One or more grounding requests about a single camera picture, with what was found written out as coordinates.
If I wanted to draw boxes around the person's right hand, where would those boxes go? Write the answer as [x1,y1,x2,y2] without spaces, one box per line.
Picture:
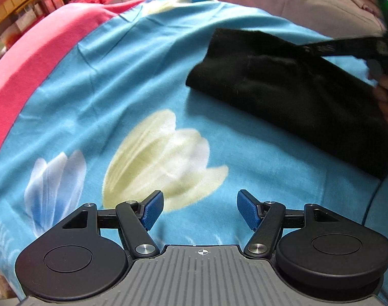
[371,72,388,126]

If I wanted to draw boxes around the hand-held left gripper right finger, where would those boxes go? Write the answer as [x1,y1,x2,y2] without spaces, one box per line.
[236,189,341,258]

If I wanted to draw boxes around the row of yellow storage boxes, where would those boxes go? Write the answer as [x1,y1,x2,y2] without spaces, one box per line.
[0,0,38,29]

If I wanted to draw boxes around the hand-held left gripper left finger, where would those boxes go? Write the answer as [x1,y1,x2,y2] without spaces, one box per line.
[62,190,165,258]

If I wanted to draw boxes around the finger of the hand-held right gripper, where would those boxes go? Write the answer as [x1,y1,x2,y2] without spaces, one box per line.
[291,37,367,59]

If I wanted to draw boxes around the black pants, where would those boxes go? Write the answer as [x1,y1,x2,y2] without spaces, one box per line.
[185,28,388,181]

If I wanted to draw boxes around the blue floral blanket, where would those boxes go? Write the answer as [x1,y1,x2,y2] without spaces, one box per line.
[0,0,388,306]

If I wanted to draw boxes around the pink blanket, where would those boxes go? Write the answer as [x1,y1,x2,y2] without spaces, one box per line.
[0,0,150,163]

